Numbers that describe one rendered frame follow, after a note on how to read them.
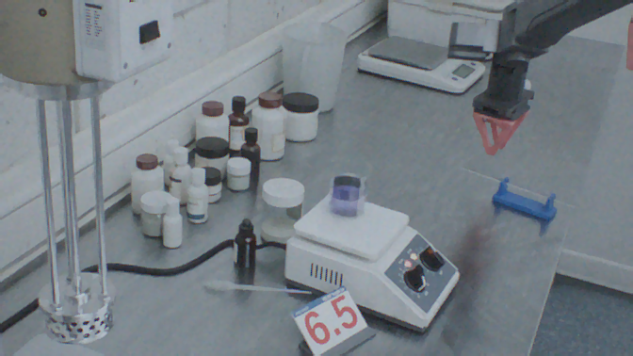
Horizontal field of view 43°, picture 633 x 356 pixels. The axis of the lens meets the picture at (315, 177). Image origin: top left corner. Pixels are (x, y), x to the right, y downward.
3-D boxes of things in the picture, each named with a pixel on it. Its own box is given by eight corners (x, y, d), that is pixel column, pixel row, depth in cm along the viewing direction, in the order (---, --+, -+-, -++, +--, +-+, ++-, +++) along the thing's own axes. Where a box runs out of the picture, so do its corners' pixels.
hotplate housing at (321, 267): (457, 286, 109) (467, 235, 106) (423, 337, 99) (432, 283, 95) (313, 237, 118) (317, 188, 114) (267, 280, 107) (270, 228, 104)
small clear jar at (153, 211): (176, 223, 118) (176, 192, 116) (169, 239, 114) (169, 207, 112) (145, 220, 118) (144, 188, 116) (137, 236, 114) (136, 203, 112)
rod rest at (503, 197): (556, 213, 130) (560, 194, 129) (548, 221, 128) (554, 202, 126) (498, 193, 135) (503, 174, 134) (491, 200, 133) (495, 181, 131)
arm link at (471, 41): (532, 60, 115) (538, 2, 116) (450, 53, 116) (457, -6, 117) (518, 81, 127) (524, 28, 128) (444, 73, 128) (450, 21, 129)
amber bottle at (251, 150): (262, 179, 133) (265, 133, 129) (242, 182, 131) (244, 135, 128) (255, 170, 135) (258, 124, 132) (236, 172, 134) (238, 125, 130)
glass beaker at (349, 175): (341, 200, 111) (347, 147, 107) (373, 214, 108) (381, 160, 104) (314, 215, 107) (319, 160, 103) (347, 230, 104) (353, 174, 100)
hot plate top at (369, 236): (411, 221, 108) (412, 216, 108) (375, 262, 99) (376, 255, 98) (331, 196, 113) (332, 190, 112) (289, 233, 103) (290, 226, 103)
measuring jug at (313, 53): (332, 128, 154) (339, 53, 147) (267, 119, 155) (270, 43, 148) (345, 94, 170) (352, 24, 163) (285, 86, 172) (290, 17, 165)
